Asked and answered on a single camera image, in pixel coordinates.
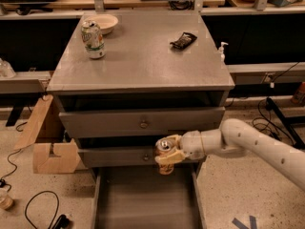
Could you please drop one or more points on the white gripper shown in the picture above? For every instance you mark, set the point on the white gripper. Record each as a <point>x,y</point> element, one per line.
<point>191,146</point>

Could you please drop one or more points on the orange soda can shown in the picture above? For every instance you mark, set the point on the orange soda can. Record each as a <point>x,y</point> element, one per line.
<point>163,148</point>

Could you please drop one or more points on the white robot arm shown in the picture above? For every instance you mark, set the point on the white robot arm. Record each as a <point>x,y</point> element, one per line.
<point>233,138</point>

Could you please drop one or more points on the grey top drawer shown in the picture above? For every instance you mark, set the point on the grey top drawer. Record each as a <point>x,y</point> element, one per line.
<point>89,124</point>

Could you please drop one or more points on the grey drawer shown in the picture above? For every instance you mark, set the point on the grey drawer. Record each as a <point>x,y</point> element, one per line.
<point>118,156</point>
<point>89,124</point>
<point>138,197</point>

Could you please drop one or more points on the grey drawer cabinet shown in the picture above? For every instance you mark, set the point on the grey drawer cabinet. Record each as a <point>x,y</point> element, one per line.
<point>141,70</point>

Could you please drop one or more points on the grey bottom drawer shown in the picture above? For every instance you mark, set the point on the grey bottom drawer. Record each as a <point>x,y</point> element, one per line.
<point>138,197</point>

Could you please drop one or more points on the grey middle drawer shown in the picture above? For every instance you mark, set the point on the grey middle drawer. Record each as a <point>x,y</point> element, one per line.
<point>118,156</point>

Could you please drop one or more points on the green white soda can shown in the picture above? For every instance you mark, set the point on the green white soda can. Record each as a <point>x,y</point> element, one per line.
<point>93,39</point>

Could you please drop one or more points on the white pump bottle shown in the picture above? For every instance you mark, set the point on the white pump bottle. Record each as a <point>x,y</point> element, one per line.
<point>221,50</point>

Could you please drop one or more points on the black snack packet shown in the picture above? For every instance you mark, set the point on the black snack packet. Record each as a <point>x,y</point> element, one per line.
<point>184,41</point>

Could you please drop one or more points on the wooden block stand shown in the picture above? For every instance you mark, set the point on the wooden block stand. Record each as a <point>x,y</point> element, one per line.
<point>45,133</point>

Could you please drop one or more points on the orange bottle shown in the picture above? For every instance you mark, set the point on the orange bottle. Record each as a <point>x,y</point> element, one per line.
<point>299,96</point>

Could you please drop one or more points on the white bowl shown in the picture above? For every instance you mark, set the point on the white bowl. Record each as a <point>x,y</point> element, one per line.
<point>106,22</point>

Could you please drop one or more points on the clear plastic cup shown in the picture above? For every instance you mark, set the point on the clear plastic cup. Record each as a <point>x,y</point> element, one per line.
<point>5,200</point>

